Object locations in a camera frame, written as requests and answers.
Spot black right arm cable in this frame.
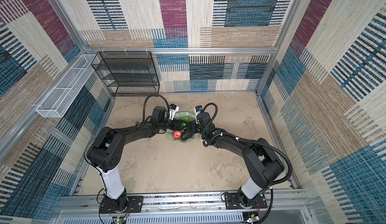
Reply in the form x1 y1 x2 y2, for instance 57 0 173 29
201 102 293 224

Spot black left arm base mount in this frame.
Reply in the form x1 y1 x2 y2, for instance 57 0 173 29
99 191 144 215

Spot white wire mesh basket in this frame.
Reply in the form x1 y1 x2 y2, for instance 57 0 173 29
36 54 95 118

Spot black wire shelf rack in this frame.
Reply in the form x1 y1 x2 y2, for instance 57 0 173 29
91 51 160 97

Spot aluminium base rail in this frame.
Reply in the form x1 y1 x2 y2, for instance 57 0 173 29
50 189 318 224

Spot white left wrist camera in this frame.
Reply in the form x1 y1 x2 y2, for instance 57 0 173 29
168 104 179 120

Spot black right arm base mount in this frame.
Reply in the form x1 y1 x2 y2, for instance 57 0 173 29
220 191 268 210

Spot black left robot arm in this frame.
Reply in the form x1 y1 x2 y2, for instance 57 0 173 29
86 106 187 213

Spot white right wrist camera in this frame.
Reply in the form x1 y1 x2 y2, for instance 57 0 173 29
194 105 203 124

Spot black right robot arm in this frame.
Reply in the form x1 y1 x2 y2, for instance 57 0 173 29
181 112 293 209

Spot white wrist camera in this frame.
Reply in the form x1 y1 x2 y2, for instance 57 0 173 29
168 104 179 120
194 105 203 124

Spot light green wavy fruit bowl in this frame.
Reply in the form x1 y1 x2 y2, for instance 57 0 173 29
166 112 199 144

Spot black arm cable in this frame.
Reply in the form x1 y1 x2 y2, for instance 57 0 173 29
201 102 293 224
136 94 170 125

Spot green grape bunch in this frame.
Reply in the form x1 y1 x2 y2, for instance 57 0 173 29
180 116 196 126

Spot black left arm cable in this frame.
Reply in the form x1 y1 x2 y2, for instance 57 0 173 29
136 94 170 125

